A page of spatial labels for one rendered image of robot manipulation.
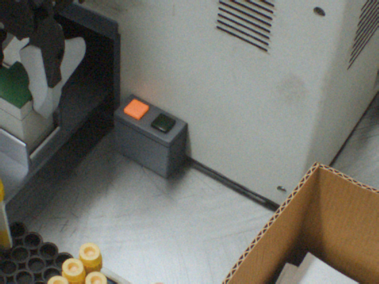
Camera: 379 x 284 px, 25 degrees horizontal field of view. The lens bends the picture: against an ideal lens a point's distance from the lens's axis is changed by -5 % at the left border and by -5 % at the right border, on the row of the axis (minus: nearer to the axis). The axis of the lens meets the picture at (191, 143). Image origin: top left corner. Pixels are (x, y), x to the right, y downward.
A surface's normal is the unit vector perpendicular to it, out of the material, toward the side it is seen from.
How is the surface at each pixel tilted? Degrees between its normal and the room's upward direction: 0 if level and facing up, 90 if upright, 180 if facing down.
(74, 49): 80
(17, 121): 90
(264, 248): 82
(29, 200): 0
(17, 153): 90
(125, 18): 90
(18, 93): 0
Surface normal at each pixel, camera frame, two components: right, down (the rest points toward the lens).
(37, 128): 0.84, 0.44
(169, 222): 0.06, -0.64
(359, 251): -0.53, 0.61
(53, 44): 0.83, 0.27
